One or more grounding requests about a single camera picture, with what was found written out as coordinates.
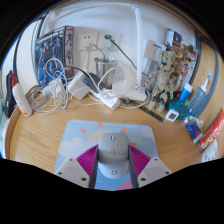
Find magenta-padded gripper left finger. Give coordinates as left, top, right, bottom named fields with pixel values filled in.
left=54, top=148, right=100, bottom=190

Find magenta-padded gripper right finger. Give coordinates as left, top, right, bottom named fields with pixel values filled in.
left=127, top=145, right=173, bottom=189

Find grey and white computer mouse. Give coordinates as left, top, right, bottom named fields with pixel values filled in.
left=97, top=132, right=130, bottom=179

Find pastel cloud print mouse pad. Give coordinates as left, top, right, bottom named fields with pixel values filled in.
left=54, top=119, right=160, bottom=192

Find black ruler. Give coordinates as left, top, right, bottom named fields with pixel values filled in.
left=134, top=103, right=165, bottom=124

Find blue tissue pack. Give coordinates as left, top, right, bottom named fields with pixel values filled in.
left=184, top=116, right=204, bottom=144

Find small white desk clock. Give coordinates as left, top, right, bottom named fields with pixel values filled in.
left=165, top=108, right=180, bottom=122

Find teal round lid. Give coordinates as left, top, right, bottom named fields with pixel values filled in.
left=166, top=98, right=190, bottom=120

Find red chips can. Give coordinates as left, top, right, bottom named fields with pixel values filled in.
left=198, top=109, right=224, bottom=153

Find white charger block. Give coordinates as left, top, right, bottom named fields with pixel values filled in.
left=67, top=71, right=89, bottom=100

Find blue tube with white cap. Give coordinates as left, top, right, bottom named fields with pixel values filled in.
left=179, top=82, right=194, bottom=104

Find blue spray bottle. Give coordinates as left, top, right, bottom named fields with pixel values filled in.
left=187, top=73, right=212, bottom=118

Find white bottle with red cap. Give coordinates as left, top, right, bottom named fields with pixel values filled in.
left=11, top=73, right=33, bottom=117

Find black power adapter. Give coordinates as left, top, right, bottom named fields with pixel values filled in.
left=83, top=72, right=105, bottom=94

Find brown tree figure toy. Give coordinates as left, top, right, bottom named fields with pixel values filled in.
left=143, top=49, right=181, bottom=114

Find steel cup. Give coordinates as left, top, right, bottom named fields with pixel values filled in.
left=94, top=57, right=119, bottom=88

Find colourful figure box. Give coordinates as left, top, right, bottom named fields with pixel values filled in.
left=164, top=28, right=198, bottom=84

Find blue model kit box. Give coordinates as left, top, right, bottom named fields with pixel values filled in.
left=34, top=25, right=75, bottom=88

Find white desk lamp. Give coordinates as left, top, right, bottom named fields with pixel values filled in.
left=49, top=3, right=148, bottom=102

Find white charging cable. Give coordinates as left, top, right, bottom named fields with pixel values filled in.
left=31, top=57, right=101, bottom=116

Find green cable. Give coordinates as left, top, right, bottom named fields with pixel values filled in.
left=103, top=34, right=138, bottom=71

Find white wall socket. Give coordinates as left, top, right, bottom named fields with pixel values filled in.
left=78, top=32, right=99, bottom=51

